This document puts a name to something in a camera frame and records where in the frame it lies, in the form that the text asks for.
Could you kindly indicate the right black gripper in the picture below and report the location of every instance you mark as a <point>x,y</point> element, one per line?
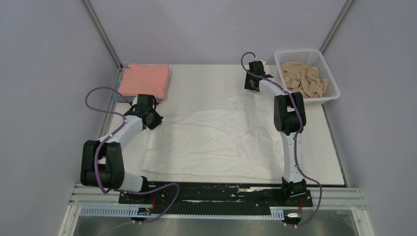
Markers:
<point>248,85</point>

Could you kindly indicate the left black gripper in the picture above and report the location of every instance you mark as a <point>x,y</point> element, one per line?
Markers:
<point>158,121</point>

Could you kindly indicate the white t-shirt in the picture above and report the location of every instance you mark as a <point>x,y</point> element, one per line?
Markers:
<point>241,142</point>

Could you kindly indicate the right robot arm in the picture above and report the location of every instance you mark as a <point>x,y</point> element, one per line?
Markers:
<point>289,120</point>

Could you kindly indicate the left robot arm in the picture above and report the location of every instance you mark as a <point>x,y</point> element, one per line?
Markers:
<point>102,160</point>

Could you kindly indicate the folded pink t-shirt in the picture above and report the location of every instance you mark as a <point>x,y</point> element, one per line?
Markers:
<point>145,79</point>

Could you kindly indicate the beige crumpled t-shirt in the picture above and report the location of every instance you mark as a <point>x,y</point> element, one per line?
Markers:
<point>303,78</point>

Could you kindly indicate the white plastic basket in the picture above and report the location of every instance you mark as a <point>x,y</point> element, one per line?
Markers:
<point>313,58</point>

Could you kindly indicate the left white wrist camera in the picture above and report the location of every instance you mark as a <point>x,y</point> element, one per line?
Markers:
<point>134,103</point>

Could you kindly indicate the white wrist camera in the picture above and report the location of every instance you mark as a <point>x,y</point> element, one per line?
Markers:
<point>261,60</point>
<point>134,103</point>

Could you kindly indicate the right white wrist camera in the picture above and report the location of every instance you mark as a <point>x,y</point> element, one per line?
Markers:
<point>261,60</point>

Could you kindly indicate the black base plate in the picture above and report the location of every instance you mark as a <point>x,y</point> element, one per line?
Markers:
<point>215,198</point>

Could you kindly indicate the left aluminium corner post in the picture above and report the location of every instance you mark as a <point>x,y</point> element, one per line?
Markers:
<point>101,32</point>

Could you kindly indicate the aluminium corner post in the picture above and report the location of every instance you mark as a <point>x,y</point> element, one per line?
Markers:
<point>335,26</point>
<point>101,32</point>

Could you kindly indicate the right aluminium corner post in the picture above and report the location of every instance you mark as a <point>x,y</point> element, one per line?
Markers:
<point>335,26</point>

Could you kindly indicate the white slotted cable duct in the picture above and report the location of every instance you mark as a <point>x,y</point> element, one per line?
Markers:
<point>140,212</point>

